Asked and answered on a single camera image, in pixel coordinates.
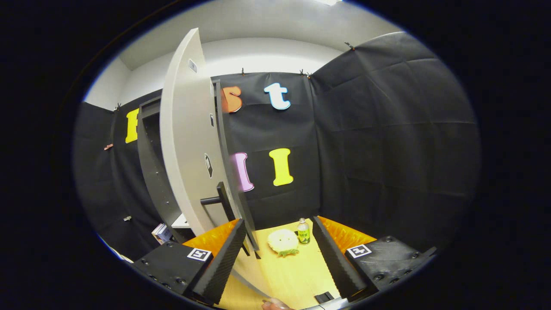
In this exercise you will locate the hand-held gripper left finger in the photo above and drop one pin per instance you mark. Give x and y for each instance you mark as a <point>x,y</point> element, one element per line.
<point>221,265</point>

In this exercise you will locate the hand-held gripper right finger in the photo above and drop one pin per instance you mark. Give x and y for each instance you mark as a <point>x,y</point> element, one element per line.
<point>335,262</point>

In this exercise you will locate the dark grey shoe cabinet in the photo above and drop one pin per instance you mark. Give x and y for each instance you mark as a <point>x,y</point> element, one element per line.
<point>150,172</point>

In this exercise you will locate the beige shoe cabinet door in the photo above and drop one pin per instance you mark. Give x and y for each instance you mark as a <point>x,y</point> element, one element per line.
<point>185,129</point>

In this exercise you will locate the small black block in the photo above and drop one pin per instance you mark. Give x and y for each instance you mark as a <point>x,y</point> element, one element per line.
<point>323,297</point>

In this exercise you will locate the green label bottle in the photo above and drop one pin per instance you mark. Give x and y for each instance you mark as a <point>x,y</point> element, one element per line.
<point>304,232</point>

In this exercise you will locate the yellow pineapple plush toy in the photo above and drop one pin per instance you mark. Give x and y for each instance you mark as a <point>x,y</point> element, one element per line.
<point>283,241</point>

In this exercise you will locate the blue cover book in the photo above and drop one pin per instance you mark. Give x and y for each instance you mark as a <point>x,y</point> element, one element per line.
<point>165,235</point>

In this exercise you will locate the black backdrop cloth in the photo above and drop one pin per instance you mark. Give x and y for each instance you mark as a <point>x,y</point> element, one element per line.
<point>387,129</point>

